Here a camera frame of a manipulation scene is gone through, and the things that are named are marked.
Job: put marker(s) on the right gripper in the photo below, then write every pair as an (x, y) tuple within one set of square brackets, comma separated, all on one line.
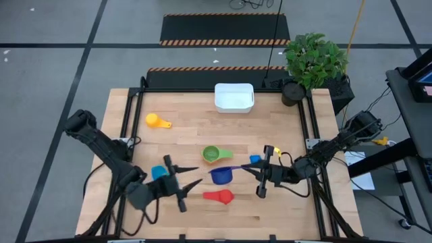
[(278, 175)]

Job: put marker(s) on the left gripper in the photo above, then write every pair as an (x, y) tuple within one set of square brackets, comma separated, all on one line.
[(165, 187)]

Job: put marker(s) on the small blue measuring cup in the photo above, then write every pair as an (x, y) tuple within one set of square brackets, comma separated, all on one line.
[(254, 158)]

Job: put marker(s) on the orange measuring cup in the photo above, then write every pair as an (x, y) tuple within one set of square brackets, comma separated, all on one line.
[(203, 156)]

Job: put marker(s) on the light blue measuring cup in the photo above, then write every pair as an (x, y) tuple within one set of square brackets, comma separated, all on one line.
[(158, 172)]

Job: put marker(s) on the dark purple-blue measuring cup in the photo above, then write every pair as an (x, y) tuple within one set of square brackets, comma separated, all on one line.
[(221, 176)]

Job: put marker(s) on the red measuring cup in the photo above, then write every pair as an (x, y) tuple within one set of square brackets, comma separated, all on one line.
[(222, 196)]

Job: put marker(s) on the yellow measuring cup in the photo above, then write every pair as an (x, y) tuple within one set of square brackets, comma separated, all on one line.
[(153, 120)]

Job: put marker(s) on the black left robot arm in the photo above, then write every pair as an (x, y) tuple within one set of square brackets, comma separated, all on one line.
[(101, 148)]

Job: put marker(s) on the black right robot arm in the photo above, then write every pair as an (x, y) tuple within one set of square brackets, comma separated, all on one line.
[(341, 141)]

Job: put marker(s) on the white plastic basket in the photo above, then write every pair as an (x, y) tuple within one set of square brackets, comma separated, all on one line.
[(234, 98)]

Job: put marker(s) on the black plant pot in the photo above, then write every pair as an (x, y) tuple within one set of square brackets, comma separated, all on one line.
[(293, 94)]

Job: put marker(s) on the short striped black floor mat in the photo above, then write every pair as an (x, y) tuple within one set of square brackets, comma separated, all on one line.
[(209, 78)]

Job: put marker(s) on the white paper sheet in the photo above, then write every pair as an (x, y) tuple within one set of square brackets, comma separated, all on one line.
[(366, 180)]

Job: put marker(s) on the green leafy plant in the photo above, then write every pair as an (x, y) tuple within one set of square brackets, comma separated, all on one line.
[(314, 57)]

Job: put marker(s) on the yellow power plug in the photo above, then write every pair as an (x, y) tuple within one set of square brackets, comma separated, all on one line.
[(382, 141)]

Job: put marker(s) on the long striped black floor mat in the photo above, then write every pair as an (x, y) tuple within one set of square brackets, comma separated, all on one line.
[(222, 28)]

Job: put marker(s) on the black caster wheel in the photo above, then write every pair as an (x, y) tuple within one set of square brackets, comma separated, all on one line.
[(404, 223)]

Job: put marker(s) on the black side desk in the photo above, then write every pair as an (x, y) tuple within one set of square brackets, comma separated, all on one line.
[(411, 118)]

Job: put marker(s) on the laptop computer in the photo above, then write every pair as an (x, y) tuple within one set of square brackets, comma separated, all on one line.
[(422, 81)]

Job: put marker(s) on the black table frame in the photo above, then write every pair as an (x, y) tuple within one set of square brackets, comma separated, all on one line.
[(305, 111)]

